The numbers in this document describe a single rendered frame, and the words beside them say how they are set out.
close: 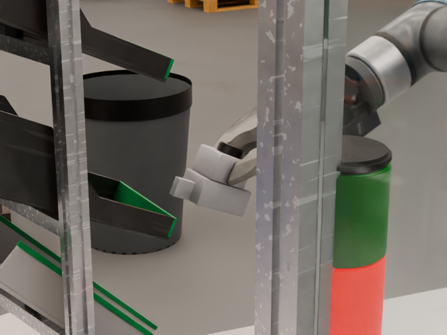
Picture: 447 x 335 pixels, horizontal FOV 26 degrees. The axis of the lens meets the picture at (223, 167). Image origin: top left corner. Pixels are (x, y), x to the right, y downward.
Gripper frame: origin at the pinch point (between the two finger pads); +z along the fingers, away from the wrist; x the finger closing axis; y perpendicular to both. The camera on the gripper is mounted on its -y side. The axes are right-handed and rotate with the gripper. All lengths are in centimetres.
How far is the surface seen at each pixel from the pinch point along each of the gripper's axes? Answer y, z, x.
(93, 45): -21.7, 8.7, -6.3
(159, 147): 119, -67, 229
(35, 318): 1.3, 25.3, -1.3
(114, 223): -5.5, 14.8, -6.4
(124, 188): -1.8, 9.6, 4.6
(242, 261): 170, -70, 206
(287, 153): -29, 16, -49
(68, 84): -21.2, 13.2, -9.4
